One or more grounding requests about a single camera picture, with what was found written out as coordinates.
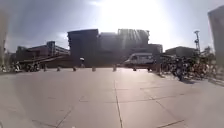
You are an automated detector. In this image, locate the low building with sloped roof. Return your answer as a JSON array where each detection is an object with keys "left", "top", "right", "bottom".
[{"left": 14, "top": 40, "right": 72, "bottom": 69}]

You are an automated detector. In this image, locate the person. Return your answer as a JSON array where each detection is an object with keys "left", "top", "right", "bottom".
[{"left": 79, "top": 57, "right": 86, "bottom": 69}]

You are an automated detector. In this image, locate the large dark building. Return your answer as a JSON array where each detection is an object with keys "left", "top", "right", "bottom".
[{"left": 66, "top": 28, "right": 164, "bottom": 68}]

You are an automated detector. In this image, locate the row of parked bikes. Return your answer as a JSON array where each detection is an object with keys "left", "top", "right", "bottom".
[{"left": 156, "top": 55, "right": 218, "bottom": 82}]

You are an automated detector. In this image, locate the white van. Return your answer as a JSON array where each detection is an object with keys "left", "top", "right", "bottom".
[{"left": 123, "top": 52, "right": 156, "bottom": 70}]

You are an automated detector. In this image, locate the tall pale panel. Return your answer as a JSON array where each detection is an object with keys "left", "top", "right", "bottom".
[{"left": 207, "top": 4, "right": 224, "bottom": 69}]

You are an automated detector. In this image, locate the tall mast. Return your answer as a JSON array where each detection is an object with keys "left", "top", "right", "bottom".
[{"left": 193, "top": 30, "right": 202, "bottom": 54}]

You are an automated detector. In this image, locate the row of bollards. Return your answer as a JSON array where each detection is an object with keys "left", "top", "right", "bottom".
[{"left": 42, "top": 65, "right": 152, "bottom": 73}]

